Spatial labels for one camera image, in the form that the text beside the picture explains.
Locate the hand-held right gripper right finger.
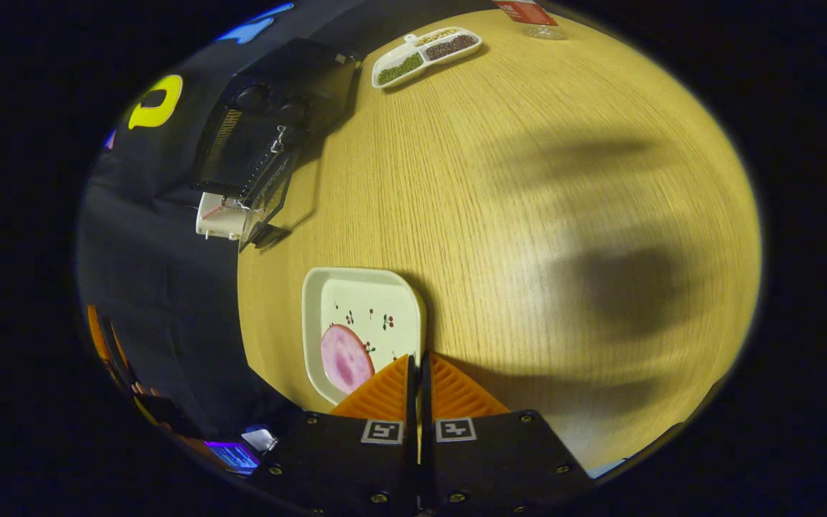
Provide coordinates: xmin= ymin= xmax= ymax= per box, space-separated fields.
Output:
xmin=421 ymin=351 xmax=595 ymax=517

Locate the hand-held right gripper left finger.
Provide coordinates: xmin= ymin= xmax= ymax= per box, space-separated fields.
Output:
xmin=261 ymin=353 xmax=421 ymax=517

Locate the pink round meat slice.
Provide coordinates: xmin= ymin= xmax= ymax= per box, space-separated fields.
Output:
xmin=319 ymin=324 xmax=376 ymax=395

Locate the cream square plate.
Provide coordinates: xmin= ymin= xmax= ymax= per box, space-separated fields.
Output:
xmin=302 ymin=266 xmax=428 ymax=407

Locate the black electric oven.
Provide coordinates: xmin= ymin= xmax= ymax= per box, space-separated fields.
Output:
xmin=192 ymin=37 xmax=361 ymax=253

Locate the device with blue lit screen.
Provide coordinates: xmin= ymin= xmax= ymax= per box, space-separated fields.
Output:
xmin=203 ymin=439 xmax=263 ymax=477

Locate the white toaster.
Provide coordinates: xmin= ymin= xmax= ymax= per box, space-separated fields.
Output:
xmin=195 ymin=192 xmax=251 ymax=242

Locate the white divided dish of beans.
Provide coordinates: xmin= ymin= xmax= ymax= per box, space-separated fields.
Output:
xmin=371 ymin=26 xmax=484 ymax=90

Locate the clear bottle with red label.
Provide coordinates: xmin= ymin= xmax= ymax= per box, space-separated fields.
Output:
xmin=492 ymin=0 xmax=569 ymax=41

